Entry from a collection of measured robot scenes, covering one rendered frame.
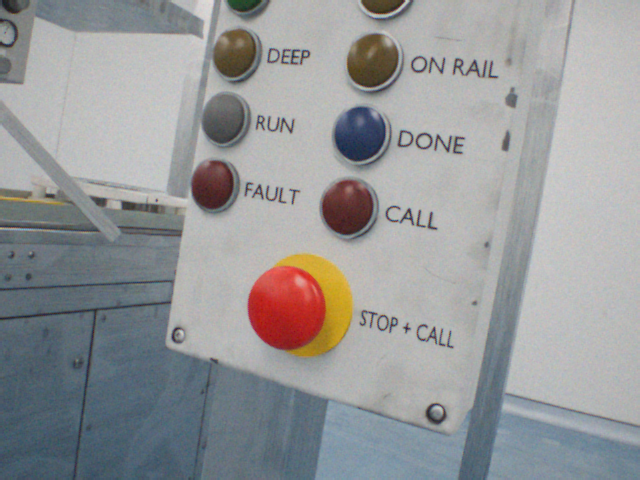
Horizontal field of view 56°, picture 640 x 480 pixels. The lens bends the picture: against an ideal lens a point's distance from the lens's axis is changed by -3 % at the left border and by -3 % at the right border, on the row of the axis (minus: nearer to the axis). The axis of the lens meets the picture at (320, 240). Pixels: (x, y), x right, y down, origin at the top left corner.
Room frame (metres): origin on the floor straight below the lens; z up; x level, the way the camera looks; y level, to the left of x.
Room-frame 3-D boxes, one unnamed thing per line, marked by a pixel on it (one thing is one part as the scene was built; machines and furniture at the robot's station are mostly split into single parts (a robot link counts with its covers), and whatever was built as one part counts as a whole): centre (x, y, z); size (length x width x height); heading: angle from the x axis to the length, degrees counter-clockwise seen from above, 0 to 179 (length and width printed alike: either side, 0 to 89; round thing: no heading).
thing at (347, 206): (0.30, -0.01, 0.99); 0.03 x 0.01 x 0.03; 65
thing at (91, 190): (1.34, 0.46, 0.94); 0.25 x 0.24 x 0.02; 66
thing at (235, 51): (0.34, 0.06, 1.06); 0.03 x 0.01 x 0.03; 65
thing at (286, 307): (0.31, 0.00, 0.94); 0.04 x 0.04 x 0.04; 65
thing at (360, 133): (0.30, -0.01, 1.02); 0.03 x 0.01 x 0.03; 65
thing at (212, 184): (0.34, 0.06, 0.99); 0.03 x 0.01 x 0.03; 65
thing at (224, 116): (0.34, 0.06, 1.02); 0.03 x 0.01 x 0.03; 65
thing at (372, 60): (0.30, -0.01, 1.06); 0.03 x 0.01 x 0.03; 65
